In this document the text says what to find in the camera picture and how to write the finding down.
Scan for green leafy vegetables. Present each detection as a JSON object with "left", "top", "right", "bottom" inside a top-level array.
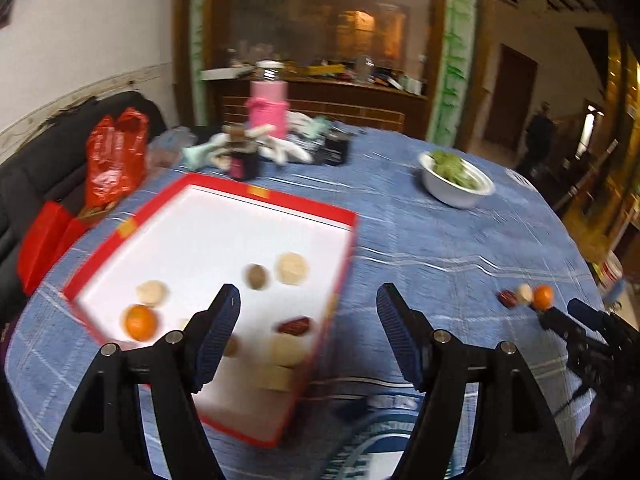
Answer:
[{"left": 431, "top": 150, "right": 476, "bottom": 188}]

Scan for black box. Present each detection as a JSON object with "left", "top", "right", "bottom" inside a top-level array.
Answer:
[{"left": 322, "top": 132, "right": 351, "bottom": 166}]

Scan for striped container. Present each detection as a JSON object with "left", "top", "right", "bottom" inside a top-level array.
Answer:
[{"left": 597, "top": 252, "right": 626, "bottom": 301}]

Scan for white bowl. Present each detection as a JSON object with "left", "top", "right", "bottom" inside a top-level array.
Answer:
[{"left": 419, "top": 151, "right": 496, "bottom": 210}]

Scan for wooden sideboard with mirror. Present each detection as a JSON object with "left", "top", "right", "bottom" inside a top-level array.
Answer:
[{"left": 172, "top": 0, "right": 481, "bottom": 142}]

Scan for red box with white inside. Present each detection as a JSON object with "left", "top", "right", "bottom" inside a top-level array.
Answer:
[{"left": 62, "top": 172, "right": 360, "bottom": 448}]

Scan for flat white box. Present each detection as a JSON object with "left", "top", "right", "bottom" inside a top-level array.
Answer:
[{"left": 200, "top": 67, "right": 251, "bottom": 82}]

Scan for white glove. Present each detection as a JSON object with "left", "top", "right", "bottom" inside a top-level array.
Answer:
[
  {"left": 260, "top": 135, "right": 313, "bottom": 165},
  {"left": 290, "top": 112, "right": 331, "bottom": 141}
]

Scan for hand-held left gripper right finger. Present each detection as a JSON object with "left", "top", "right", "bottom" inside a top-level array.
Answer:
[{"left": 376, "top": 282, "right": 571, "bottom": 480}]

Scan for brown wooden door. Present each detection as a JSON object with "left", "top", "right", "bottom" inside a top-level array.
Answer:
[{"left": 482, "top": 44, "right": 540, "bottom": 153}]

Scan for red paper bag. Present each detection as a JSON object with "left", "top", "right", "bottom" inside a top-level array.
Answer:
[{"left": 17, "top": 201, "right": 91, "bottom": 296}]

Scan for blue plaid tablecloth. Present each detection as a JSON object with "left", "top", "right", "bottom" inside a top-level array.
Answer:
[{"left": 5, "top": 127, "right": 608, "bottom": 480}]

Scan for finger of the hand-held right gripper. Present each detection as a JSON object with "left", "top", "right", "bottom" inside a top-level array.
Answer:
[
  {"left": 567, "top": 298, "right": 619, "bottom": 332},
  {"left": 539, "top": 306, "right": 584, "bottom": 347}
]

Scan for orange mandarin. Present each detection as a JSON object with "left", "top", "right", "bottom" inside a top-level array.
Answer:
[
  {"left": 532, "top": 285, "right": 556, "bottom": 311},
  {"left": 124, "top": 304, "right": 158, "bottom": 341}
]

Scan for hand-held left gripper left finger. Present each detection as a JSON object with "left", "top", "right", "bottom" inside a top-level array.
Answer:
[{"left": 45, "top": 282, "right": 242, "bottom": 480}]

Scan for pale green glove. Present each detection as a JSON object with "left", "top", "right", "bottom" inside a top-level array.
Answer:
[{"left": 182, "top": 135, "right": 231, "bottom": 168}]

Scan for bamboo painted panel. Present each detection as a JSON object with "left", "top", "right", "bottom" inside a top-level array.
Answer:
[{"left": 430, "top": 0, "right": 481, "bottom": 146}]

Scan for black sofa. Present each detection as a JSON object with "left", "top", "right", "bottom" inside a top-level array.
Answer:
[{"left": 0, "top": 91, "right": 168, "bottom": 261}]

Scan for small dark jar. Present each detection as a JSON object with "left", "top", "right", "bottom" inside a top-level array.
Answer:
[{"left": 230, "top": 149, "right": 261, "bottom": 182}]

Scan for glass jar with pink sleeve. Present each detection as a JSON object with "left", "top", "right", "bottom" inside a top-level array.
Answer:
[{"left": 245, "top": 60, "right": 290, "bottom": 140}]

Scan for red plastic bag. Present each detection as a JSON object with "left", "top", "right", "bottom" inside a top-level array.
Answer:
[{"left": 85, "top": 107, "right": 151, "bottom": 211}]

